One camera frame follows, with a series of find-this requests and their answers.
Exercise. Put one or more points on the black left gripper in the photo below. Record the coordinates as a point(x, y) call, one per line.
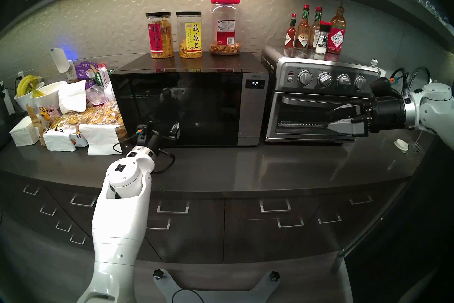
point(156, 140)

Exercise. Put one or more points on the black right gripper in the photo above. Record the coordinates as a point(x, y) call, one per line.
point(388, 113)

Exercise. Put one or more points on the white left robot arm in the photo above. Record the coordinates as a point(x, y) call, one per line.
point(120, 220)

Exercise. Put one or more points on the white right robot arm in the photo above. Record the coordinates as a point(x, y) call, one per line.
point(434, 107)

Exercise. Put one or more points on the black Panasonic microwave body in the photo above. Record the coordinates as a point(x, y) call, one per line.
point(253, 114)

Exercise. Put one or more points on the silver toaster oven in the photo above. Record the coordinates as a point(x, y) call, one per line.
point(312, 78)

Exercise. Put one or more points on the white sink plug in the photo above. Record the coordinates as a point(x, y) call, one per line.
point(401, 145)

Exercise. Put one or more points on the silver towel holder knob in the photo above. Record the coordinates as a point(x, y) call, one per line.
point(374, 62)

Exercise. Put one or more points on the steel kitchen sink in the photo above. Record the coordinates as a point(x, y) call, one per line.
point(415, 149)

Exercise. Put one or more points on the white paper napkin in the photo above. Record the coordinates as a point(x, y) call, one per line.
point(103, 140)
point(72, 98)
point(58, 142)

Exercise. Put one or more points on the white plastic cutlery bag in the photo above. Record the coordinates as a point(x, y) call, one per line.
point(108, 93)

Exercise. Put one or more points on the clear tub of wrapped pastries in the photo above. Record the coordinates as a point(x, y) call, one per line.
point(99, 116)

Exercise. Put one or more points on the large red Tabasco bottle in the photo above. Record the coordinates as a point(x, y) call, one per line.
point(336, 39)

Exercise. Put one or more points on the red capped spice shaker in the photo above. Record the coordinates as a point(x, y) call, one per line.
point(322, 41)

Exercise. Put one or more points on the clear bag of cutlery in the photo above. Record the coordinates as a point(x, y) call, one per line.
point(96, 95)

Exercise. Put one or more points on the chrome kitchen faucet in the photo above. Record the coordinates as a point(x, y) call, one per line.
point(424, 71)

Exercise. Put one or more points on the green and white sachets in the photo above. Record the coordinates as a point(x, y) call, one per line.
point(103, 75)

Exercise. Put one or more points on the snack jar red label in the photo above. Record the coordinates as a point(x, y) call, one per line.
point(159, 39)

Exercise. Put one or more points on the snack jar yellow label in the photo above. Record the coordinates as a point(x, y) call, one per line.
point(189, 37)

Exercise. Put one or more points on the white box with tricolour flag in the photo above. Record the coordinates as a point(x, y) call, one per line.
point(81, 140)

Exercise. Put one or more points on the orange Tabasco sauce bottle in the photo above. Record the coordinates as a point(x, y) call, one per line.
point(303, 36)

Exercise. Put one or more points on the small red hot sauce bottle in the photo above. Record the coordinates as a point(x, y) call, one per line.
point(291, 36)

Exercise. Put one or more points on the purple coffee bag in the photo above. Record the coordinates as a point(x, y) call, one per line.
point(83, 71)

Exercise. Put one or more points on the clear jar red lid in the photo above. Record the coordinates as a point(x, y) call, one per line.
point(225, 32)

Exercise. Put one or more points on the pink snack packet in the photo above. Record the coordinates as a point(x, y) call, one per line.
point(54, 111)

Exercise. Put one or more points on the dark lower drawer cabinet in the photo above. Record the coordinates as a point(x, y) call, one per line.
point(220, 245)

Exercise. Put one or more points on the large white bowl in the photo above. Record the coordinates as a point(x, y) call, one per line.
point(51, 94)

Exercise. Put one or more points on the row of clear glasses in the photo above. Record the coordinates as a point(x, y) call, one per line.
point(431, 7)

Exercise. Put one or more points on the black base knob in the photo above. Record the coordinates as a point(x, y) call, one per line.
point(273, 275)
point(158, 274)

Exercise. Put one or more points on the black built-in appliance front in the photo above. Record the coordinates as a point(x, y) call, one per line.
point(390, 263)

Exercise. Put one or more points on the white napkin stack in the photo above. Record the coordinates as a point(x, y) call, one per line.
point(23, 133)

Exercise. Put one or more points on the yellow banana bunch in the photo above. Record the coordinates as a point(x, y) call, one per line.
point(25, 84)

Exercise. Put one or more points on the black coffee machine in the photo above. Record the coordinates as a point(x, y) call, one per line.
point(3, 124)

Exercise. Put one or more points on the white wall outlet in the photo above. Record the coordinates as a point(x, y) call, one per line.
point(20, 75)
point(72, 73)

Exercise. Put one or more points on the grey robot base bracket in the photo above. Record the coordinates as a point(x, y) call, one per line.
point(234, 298)

